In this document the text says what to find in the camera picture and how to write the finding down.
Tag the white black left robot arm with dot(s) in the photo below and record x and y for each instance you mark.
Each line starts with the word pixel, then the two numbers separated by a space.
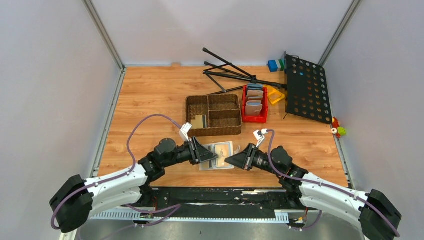
pixel 80 199

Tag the red plastic bin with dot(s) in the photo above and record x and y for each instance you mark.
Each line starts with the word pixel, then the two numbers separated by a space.
pixel 262 118

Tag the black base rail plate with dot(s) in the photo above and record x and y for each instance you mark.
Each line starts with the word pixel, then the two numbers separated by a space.
pixel 221 202

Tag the brown wicker divided basket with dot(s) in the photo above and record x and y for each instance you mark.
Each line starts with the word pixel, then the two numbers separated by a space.
pixel 223 112

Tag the black folding music stand legs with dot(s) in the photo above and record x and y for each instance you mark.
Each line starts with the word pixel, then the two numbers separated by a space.
pixel 230 71

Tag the yellow transparent tray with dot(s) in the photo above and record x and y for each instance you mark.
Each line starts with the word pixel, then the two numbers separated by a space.
pixel 274 95

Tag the card holders in red bin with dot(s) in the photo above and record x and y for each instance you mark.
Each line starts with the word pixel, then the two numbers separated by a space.
pixel 254 95

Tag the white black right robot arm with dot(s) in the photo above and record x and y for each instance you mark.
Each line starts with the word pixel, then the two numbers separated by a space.
pixel 371 212

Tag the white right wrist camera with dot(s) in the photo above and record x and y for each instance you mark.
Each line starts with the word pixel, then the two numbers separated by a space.
pixel 260 136

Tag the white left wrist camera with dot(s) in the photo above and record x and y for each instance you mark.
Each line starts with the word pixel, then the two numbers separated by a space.
pixel 184 130

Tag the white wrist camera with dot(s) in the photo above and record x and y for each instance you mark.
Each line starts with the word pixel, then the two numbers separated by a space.
pixel 184 130
pixel 260 136

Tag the blue green toy block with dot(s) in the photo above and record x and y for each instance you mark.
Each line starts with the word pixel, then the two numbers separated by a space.
pixel 278 65

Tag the gold card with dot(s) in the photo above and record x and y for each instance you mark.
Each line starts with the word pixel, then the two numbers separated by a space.
pixel 223 150

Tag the black perforated music stand desk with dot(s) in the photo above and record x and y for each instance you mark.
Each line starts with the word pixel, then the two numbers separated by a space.
pixel 306 93

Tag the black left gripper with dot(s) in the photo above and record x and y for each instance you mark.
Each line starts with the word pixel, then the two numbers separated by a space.
pixel 199 153

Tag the gold credit cards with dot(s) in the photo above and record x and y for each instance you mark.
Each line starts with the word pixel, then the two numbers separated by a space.
pixel 199 122

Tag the white card holder wallet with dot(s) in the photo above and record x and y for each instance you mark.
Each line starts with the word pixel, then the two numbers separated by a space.
pixel 217 164

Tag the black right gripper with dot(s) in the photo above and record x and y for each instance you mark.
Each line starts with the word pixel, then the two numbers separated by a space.
pixel 242 160

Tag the red green small toy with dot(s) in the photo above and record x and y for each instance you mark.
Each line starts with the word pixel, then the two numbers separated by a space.
pixel 337 129

